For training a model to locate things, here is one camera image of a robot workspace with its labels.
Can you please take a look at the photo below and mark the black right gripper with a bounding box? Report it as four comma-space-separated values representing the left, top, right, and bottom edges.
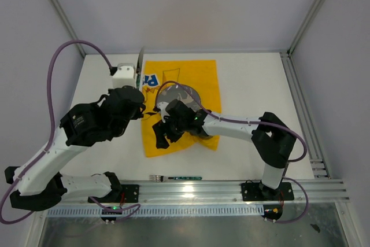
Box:
153, 115, 187, 149

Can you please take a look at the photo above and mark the grey reindeer plate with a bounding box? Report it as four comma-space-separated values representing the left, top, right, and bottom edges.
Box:
157, 84, 201, 111

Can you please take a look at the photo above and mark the yellow Pikachu cloth placemat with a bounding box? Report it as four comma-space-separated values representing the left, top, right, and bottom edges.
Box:
141, 60, 221, 157

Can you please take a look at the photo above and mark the dark green mug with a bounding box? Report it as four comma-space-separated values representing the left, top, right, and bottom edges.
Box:
192, 133, 213, 140

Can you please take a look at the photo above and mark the knife with green handle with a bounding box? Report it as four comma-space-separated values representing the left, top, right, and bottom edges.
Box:
136, 46, 145, 89

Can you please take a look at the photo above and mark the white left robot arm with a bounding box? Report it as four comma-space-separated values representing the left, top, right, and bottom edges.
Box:
5, 63, 145, 211

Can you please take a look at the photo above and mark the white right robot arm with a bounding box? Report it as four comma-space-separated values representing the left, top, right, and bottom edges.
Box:
153, 99, 296, 200

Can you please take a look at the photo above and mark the left controller board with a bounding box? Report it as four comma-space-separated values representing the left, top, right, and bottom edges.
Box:
101, 206, 123, 222

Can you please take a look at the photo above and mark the controller board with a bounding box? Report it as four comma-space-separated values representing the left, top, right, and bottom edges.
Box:
101, 206, 123, 222
262, 205, 283, 221

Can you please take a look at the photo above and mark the right controller board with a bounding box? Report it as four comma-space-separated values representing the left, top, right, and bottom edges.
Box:
262, 205, 283, 221

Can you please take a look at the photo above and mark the fork with green handle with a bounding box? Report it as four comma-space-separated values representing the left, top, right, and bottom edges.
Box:
149, 175, 202, 182

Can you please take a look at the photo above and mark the aluminium mounting rail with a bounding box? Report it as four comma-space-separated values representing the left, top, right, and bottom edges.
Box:
121, 179, 350, 205

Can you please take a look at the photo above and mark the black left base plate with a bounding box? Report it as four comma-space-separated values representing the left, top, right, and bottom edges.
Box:
94, 183, 140, 204

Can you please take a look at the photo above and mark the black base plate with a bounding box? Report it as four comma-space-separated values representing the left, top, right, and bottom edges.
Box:
240, 180, 294, 201
94, 183, 140, 204

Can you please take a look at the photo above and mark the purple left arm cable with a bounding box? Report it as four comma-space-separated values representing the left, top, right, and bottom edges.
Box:
0, 40, 142, 225

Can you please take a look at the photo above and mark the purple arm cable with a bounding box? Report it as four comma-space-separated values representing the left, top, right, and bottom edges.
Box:
0, 40, 142, 225
154, 80, 309, 224

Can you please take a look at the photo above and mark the slotted cable duct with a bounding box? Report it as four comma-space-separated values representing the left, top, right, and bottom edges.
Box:
46, 204, 263, 217

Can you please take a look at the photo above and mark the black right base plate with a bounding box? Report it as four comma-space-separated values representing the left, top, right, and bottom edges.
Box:
240, 180, 294, 201

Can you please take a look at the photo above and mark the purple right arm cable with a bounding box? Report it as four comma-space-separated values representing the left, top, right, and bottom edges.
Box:
154, 80, 309, 224

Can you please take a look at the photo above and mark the aluminium side rail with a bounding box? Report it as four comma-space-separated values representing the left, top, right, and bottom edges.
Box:
280, 52, 331, 179

